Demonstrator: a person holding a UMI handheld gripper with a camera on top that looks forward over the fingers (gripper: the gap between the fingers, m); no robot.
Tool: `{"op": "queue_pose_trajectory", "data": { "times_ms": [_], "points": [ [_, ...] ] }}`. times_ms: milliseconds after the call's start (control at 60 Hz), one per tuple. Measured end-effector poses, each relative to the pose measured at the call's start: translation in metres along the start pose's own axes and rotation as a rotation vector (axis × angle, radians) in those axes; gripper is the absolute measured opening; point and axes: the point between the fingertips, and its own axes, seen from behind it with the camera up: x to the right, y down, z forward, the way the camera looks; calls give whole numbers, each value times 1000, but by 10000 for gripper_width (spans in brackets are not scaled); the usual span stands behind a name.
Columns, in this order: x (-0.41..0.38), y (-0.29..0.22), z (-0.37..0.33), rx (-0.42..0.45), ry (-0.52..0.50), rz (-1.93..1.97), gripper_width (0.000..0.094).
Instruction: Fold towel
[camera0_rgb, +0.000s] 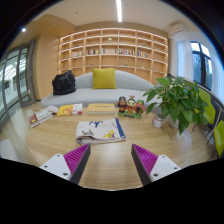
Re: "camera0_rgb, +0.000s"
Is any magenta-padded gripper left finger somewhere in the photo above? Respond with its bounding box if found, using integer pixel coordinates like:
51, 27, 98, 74
39, 143, 92, 185

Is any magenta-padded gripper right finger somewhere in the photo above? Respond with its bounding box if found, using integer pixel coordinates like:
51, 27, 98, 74
130, 143, 182, 186

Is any white animal-print towel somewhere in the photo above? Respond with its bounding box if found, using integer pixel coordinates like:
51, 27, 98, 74
75, 117, 127, 145

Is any small white cup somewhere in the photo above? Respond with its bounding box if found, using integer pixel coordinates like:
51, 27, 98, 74
152, 113, 166, 129

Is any red and white book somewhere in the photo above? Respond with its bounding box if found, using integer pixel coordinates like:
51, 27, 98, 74
28, 106, 56, 129

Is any white chair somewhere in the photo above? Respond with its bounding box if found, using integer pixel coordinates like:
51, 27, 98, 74
0, 138, 24, 163

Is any small white patterned pouch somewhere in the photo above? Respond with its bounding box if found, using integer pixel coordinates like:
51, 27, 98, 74
47, 105, 60, 114

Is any yellow and white book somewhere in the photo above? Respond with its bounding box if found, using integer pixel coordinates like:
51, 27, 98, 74
56, 102, 84, 117

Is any lime green chair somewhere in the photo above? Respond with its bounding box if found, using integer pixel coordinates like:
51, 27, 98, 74
205, 119, 224, 158
192, 87, 217, 133

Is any colourful figurine group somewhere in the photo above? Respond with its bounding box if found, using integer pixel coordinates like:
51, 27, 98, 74
115, 95, 147, 120

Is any green potted plant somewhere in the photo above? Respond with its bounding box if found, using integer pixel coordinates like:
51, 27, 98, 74
142, 75, 210, 136

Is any flat yellow book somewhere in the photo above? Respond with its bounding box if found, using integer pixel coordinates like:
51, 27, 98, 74
86, 102, 117, 116

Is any curved grey sofa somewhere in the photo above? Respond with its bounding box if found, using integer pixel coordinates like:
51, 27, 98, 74
40, 69, 164, 108

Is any black bag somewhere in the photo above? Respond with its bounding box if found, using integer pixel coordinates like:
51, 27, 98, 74
51, 69, 77, 96

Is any grey-framed glass door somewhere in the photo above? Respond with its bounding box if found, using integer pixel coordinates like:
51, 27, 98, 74
0, 39, 37, 129

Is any yellow cushion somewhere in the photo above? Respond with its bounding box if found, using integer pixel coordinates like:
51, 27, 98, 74
91, 67, 118, 90

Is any white curtain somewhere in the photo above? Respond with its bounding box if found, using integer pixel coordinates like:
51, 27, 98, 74
175, 39, 195, 83

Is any long ceiling light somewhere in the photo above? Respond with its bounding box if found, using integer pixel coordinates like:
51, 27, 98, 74
115, 0, 123, 23

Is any wooden wall shelf unit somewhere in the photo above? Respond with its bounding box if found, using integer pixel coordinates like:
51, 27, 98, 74
58, 27, 169, 84

